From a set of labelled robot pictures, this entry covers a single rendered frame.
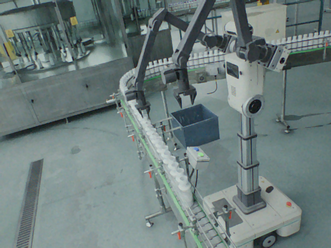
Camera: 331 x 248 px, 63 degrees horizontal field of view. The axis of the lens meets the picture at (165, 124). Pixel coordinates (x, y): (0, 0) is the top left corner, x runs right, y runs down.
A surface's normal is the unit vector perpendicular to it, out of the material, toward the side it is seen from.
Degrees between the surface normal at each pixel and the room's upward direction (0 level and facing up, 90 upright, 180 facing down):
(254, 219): 0
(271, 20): 90
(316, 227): 0
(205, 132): 90
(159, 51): 90
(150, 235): 0
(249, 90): 101
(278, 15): 90
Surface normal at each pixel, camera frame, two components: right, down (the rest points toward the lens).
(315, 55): 0.00, 0.47
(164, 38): 0.32, 0.40
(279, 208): -0.17, -0.87
